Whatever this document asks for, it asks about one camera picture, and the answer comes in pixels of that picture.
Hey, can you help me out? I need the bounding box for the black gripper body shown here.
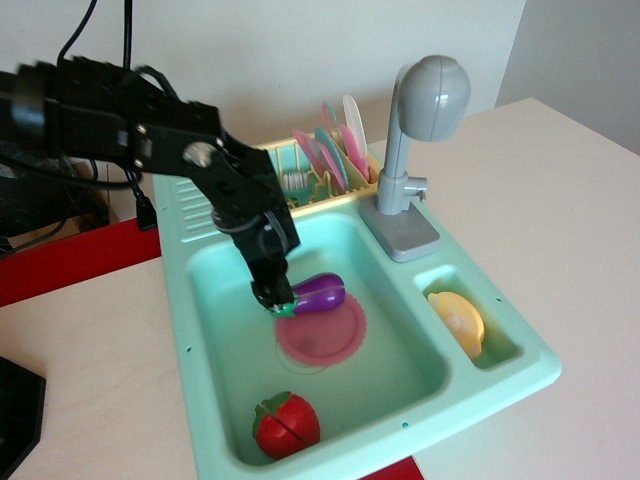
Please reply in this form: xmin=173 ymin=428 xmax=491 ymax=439
xmin=229 ymin=209 xmax=299 ymax=288

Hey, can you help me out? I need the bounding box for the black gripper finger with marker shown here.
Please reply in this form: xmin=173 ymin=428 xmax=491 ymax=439
xmin=252 ymin=277 xmax=296 ymax=316

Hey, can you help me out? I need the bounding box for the purple toy eggplant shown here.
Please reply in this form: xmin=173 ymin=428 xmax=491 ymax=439
xmin=268 ymin=273 xmax=346 ymax=318

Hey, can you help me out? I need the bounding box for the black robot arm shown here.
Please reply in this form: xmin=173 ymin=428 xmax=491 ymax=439
xmin=1 ymin=57 xmax=299 ymax=315

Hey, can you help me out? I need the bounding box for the pink toy plate in basin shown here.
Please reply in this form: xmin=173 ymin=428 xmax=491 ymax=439
xmin=275 ymin=294 xmax=367 ymax=367

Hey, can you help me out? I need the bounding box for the pink plate in rack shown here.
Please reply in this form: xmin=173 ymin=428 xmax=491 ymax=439
xmin=292 ymin=129 xmax=346 ymax=193

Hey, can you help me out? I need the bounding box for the teal plate in rack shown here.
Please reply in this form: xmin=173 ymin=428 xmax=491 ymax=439
xmin=314 ymin=127 xmax=349 ymax=192

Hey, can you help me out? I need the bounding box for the white plate in rack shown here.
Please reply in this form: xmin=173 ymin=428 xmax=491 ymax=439
xmin=342 ymin=94 xmax=368 ymax=158

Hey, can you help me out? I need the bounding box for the yellow dish rack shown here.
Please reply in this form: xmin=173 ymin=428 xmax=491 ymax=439
xmin=257 ymin=138 xmax=382 ymax=217

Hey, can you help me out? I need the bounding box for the red toy strawberry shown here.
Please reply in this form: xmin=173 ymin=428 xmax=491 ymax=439
xmin=252 ymin=391 xmax=321 ymax=460

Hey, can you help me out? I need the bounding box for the pink utensil in rack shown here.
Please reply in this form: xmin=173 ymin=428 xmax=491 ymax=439
xmin=321 ymin=101 xmax=371 ymax=183

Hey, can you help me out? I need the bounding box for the grey toy faucet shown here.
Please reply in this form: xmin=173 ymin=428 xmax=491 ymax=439
xmin=357 ymin=54 xmax=472 ymax=264

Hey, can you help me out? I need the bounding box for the black bag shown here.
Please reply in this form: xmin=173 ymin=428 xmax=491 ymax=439
xmin=1 ymin=141 xmax=109 ymax=256

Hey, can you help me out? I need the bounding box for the red board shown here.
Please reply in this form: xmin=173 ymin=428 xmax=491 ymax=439
xmin=1 ymin=220 xmax=161 ymax=306

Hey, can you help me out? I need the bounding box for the black base at left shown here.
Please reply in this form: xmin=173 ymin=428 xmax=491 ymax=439
xmin=1 ymin=357 xmax=46 ymax=480

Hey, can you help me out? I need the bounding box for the black gooseneck cable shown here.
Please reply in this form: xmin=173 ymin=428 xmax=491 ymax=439
xmin=122 ymin=0 xmax=158 ymax=232

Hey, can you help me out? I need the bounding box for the black power cable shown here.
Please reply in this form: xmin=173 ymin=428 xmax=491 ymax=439
xmin=55 ymin=0 xmax=101 ymax=66

